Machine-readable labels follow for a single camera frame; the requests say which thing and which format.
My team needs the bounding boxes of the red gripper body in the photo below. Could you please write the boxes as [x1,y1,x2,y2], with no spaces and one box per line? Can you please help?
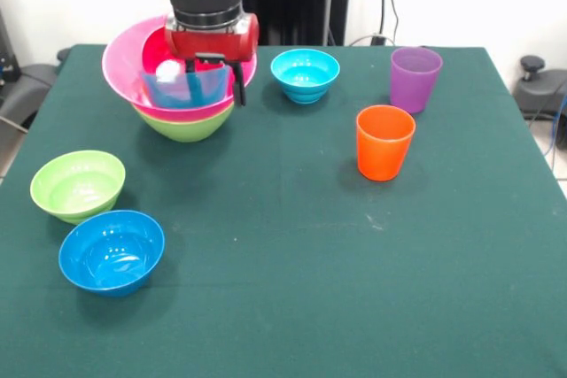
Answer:
[164,12,261,65]

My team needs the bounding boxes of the wide light blue bowl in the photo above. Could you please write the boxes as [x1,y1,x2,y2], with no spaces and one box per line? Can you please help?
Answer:
[141,65,234,110]

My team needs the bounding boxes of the small red bowl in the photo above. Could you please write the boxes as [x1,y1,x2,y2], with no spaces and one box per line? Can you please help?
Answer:
[141,26,231,89]

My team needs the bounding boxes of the large pink bowl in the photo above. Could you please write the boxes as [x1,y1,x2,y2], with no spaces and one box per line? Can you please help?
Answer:
[101,14,259,124]

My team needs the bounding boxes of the large green bowl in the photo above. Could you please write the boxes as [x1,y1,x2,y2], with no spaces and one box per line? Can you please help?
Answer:
[132,103,236,143]

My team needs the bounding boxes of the small light blue footed bowl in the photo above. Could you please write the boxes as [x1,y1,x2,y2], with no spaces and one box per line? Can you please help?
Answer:
[270,48,341,105]

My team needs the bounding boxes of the orange cup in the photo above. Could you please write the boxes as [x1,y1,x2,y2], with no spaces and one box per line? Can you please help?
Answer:
[356,104,416,182]

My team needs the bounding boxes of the small green bowl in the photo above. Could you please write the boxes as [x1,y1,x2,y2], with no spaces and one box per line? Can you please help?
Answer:
[29,150,127,226]

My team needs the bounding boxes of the black and grey equipment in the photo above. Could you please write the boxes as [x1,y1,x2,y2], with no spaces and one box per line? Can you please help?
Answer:
[0,5,61,131]

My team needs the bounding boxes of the purple cup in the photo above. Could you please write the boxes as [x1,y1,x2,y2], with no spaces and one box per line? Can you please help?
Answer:
[389,46,444,114]

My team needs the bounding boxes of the dark blue bowl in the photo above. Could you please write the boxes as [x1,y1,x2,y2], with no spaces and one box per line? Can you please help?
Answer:
[58,210,166,298]

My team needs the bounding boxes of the dark green tablecloth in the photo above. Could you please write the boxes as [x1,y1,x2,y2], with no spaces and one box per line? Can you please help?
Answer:
[0,43,567,378]

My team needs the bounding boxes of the black equipment with knob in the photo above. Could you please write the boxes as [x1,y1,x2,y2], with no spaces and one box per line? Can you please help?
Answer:
[513,55,567,151]

